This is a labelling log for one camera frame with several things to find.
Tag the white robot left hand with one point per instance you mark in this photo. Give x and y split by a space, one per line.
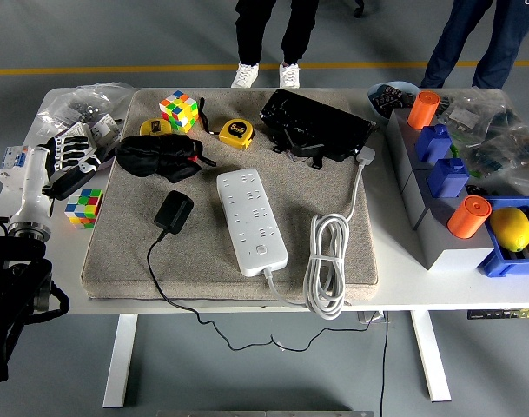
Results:
34 182

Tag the black power adapter plug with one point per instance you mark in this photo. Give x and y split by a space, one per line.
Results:
173 210

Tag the white power strip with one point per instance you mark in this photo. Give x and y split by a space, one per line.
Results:
251 217

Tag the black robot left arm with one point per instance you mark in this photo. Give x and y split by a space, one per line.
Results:
12 278

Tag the white circuit breaker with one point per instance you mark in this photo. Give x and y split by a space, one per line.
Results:
10 167

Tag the small colourful puzzle cube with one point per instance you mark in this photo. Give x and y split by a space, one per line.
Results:
85 208

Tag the clear bag of screws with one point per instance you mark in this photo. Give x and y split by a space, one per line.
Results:
79 108

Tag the black fabric pouch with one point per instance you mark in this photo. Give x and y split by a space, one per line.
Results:
151 152

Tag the yellow tape measure black label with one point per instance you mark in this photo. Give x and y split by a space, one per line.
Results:
153 127

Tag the large colourful puzzle cube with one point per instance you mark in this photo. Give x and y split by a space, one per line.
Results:
179 110

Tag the white table leg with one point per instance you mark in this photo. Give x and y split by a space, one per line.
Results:
431 360
121 360

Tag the grey-brown mat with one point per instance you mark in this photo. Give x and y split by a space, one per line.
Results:
290 195

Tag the person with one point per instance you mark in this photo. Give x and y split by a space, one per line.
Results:
455 43
251 35

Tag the black electronic device housing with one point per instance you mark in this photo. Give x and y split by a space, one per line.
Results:
316 121

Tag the light blue bowl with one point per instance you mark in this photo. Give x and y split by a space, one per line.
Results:
374 104

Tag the black chair castor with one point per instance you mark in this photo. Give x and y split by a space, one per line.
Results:
358 9

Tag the orange cylinder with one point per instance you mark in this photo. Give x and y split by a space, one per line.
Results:
468 217
424 108

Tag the blue plastic block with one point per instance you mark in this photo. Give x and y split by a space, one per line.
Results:
448 178
433 143

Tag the grey block holder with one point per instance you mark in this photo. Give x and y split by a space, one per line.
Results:
442 252

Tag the clear bag of components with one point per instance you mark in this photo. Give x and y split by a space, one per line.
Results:
472 113
507 160

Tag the blue plastic bin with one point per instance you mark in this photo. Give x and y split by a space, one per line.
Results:
496 260

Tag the black table control panel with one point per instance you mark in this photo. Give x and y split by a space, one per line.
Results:
485 314

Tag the yellow lemon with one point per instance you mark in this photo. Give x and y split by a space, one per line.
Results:
511 229

